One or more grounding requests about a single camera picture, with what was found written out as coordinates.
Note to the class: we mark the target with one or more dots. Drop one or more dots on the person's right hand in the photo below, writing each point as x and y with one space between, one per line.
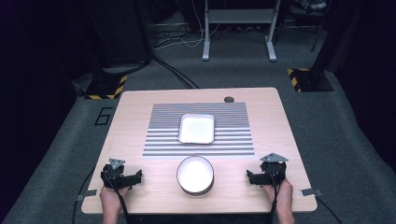
284 196

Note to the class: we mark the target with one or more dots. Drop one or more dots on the white round bowl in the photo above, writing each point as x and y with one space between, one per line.
195 174

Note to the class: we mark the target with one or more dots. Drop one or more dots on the person's left hand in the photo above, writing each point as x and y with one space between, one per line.
109 199

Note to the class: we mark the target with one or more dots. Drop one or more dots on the black stand column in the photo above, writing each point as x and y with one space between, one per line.
333 34

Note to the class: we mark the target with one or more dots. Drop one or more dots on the grey striped mat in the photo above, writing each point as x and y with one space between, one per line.
162 140

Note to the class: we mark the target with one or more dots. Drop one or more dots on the black cabinet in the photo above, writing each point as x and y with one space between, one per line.
121 31

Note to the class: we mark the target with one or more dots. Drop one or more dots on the grey tape strip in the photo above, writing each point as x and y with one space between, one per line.
87 194
311 192

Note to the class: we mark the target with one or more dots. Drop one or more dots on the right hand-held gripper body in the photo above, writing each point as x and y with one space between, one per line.
274 174

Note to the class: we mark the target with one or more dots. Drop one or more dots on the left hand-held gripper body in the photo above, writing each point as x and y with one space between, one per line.
112 179

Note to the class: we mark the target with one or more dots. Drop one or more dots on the white metal desk frame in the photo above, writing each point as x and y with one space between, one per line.
238 15

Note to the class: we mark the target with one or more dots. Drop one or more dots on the white rectangular tray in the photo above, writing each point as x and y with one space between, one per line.
196 129

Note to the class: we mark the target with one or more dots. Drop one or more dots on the dark round table grommet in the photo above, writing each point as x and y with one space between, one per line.
229 100

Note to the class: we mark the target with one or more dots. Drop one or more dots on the black hazard-striped stand base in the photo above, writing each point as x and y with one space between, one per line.
311 81
104 87

